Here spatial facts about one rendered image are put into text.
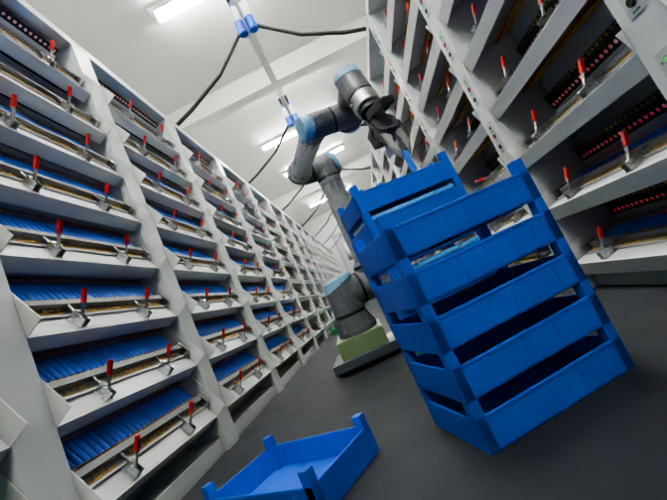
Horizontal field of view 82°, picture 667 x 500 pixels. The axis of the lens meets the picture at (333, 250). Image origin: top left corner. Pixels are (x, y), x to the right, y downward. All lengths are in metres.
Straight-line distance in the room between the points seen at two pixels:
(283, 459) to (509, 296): 0.65
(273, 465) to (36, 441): 0.48
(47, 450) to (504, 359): 0.84
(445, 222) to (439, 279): 0.10
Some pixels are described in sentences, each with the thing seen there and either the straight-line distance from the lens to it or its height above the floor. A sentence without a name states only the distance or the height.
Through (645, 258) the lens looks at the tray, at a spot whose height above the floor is 0.09.
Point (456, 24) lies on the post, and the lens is 1.65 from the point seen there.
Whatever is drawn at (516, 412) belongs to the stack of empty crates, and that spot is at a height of 0.03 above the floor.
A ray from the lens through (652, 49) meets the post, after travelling 0.94.
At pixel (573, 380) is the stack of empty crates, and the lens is 0.75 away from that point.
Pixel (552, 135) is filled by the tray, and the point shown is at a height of 0.47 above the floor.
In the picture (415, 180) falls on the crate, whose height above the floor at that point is 0.51.
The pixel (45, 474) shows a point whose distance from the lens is 0.96.
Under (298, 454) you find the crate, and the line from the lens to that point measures 1.00.
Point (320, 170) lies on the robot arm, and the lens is 1.86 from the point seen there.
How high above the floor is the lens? 0.30
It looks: 7 degrees up
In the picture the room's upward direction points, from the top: 25 degrees counter-clockwise
